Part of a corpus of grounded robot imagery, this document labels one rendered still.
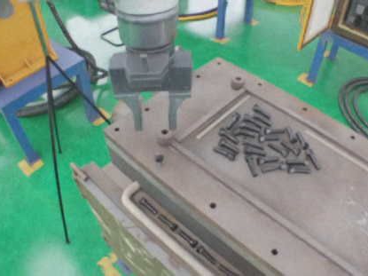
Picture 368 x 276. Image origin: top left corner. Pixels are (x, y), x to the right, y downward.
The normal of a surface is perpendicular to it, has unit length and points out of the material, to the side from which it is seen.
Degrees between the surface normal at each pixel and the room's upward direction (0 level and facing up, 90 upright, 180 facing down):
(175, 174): 0
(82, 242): 0
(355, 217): 0
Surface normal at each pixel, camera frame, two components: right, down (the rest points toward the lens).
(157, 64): 0.00, -0.68
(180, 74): 0.03, 0.73
